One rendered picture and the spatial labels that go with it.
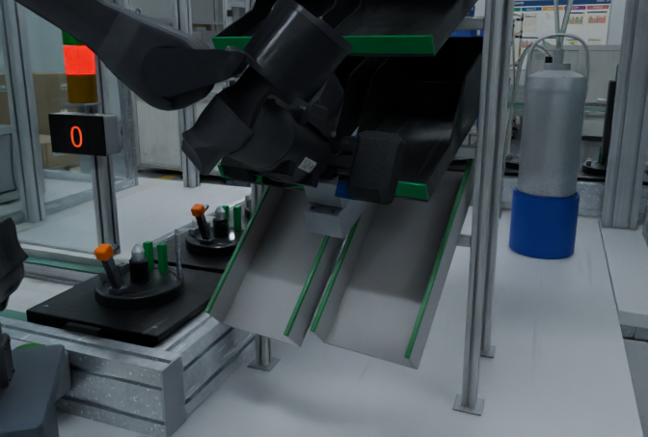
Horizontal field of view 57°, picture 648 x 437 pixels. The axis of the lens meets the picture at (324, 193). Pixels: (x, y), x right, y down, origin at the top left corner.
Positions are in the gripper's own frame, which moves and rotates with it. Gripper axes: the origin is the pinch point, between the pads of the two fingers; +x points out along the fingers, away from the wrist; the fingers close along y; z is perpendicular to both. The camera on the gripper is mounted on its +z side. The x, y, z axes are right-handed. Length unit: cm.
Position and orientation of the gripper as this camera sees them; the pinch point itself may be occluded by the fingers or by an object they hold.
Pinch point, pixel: (332, 171)
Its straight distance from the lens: 61.1
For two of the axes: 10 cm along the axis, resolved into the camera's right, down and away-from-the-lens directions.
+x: 4.8, 2.1, 8.5
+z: 2.3, -9.7, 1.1
